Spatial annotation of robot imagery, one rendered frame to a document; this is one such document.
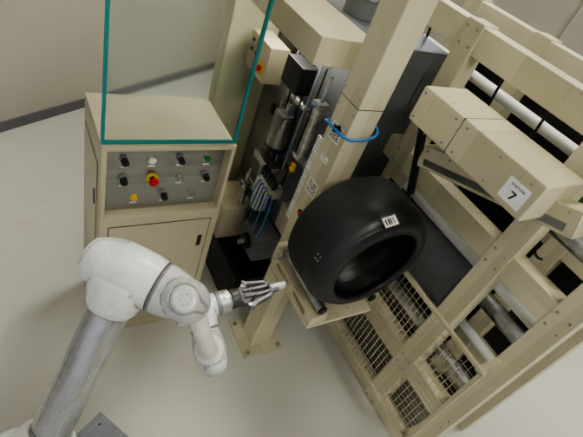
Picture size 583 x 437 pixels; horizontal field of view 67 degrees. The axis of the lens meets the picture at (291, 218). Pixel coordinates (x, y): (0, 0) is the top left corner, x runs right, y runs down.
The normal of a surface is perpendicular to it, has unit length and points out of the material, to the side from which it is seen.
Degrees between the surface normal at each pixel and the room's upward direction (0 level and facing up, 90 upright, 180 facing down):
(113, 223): 90
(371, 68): 90
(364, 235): 54
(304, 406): 0
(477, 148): 90
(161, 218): 90
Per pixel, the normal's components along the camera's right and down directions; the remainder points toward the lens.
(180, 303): 0.30, -0.16
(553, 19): -0.50, 0.44
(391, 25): -0.85, 0.10
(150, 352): 0.30, -0.72
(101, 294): -0.19, 0.17
